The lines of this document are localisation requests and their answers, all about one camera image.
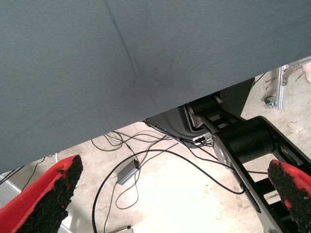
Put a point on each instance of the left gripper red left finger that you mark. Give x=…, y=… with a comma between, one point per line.
x=36, y=206

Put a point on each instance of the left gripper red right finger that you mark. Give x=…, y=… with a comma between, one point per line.
x=294, y=194

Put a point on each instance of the white power strip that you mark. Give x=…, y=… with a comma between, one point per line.
x=127, y=229

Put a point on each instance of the grey caster wheel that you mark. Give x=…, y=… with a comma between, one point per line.
x=269, y=102

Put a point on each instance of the grey power adapter box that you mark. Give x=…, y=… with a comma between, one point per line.
x=127, y=172

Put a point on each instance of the aluminium profile leg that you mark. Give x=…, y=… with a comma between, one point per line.
x=281, y=97

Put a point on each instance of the pale beige lump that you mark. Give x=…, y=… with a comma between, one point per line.
x=308, y=71

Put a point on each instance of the dark grey table cloth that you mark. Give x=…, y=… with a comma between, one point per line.
x=97, y=72

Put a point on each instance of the metal corner bracket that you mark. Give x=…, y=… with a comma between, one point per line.
x=286, y=74

